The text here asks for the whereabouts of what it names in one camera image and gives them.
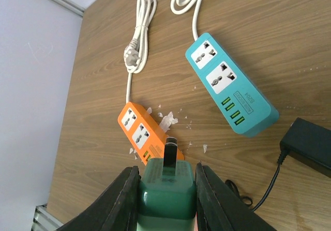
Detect black power adapter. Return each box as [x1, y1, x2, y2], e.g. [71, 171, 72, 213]
[279, 117, 330, 177]

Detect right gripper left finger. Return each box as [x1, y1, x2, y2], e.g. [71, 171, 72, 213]
[58, 166, 141, 231]

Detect green charger plug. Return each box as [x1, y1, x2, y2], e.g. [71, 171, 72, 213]
[137, 137, 197, 230]

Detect aluminium front rail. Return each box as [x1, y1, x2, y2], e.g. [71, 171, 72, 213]
[31, 205, 63, 231]

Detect white paper scraps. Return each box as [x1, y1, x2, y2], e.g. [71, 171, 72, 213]
[129, 85, 209, 161]

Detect orange power strip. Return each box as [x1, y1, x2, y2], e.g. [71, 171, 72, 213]
[117, 102, 186, 166]

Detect white orange-strip cord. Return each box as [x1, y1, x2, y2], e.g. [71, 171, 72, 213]
[123, 0, 158, 105]

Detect teal power strip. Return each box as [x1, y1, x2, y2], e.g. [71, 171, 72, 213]
[185, 33, 279, 137]

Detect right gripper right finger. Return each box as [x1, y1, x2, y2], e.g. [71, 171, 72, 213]
[195, 163, 274, 230]

